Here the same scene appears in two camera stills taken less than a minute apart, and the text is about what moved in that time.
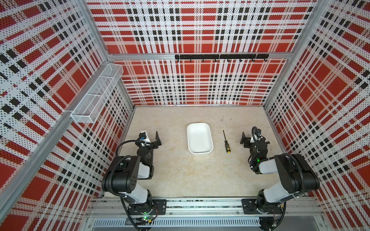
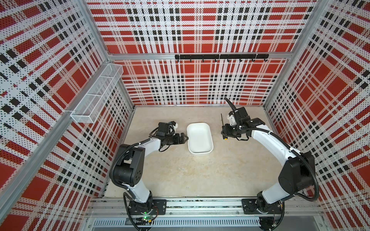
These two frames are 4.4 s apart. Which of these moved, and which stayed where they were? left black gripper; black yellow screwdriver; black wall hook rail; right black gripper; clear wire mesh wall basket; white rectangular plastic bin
Moved: right black gripper; black yellow screwdriver; left black gripper
Stayed: clear wire mesh wall basket; white rectangular plastic bin; black wall hook rail
